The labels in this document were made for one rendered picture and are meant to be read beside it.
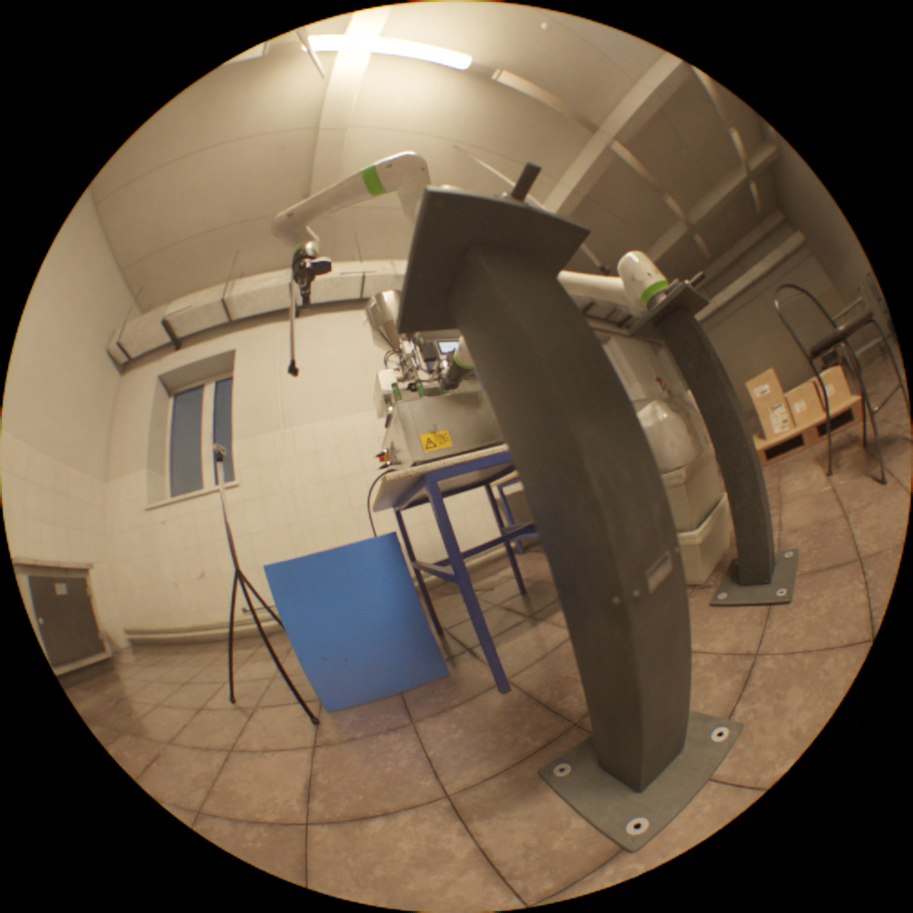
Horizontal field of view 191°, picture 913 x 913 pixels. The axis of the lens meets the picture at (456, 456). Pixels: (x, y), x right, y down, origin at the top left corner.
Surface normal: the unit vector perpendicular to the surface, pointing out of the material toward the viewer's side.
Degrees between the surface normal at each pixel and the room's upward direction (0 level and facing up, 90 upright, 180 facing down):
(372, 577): 90
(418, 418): 90
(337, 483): 90
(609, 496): 90
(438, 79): 180
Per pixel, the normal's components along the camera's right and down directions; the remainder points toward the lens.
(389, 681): 0.34, -0.30
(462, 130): 0.32, 0.93
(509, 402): -0.91, 0.24
